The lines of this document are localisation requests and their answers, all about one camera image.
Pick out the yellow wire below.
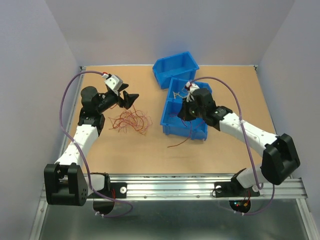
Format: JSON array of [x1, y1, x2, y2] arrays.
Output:
[[172, 86, 191, 102]]

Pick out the blue bin double front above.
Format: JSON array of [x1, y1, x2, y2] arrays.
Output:
[[160, 77, 208, 141]]

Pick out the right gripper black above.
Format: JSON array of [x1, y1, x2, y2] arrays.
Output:
[[177, 96, 206, 122]]

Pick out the aluminium rail frame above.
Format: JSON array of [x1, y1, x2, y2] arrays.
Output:
[[31, 66, 320, 240]]

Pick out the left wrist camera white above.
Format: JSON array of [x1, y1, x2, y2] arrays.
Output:
[[102, 73, 123, 96]]

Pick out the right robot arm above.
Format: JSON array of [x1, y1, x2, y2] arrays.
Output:
[[178, 86, 301, 198]]

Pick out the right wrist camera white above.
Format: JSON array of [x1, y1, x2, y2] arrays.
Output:
[[184, 81, 199, 103]]

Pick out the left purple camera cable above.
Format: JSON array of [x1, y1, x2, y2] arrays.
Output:
[[59, 71, 133, 218]]

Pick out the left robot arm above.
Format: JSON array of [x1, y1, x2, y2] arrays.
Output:
[[44, 83, 139, 206]]

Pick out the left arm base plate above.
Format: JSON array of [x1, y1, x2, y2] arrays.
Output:
[[87, 182, 132, 218]]

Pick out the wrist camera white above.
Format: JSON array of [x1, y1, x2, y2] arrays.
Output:
[[184, 81, 199, 103], [102, 73, 123, 96]]

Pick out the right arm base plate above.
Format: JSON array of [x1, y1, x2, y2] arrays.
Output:
[[211, 181, 260, 214]]

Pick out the red wires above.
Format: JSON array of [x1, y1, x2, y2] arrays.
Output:
[[107, 103, 153, 137]]

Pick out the blue bin rear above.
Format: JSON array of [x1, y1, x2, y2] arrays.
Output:
[[152, 51, 200, 89]]

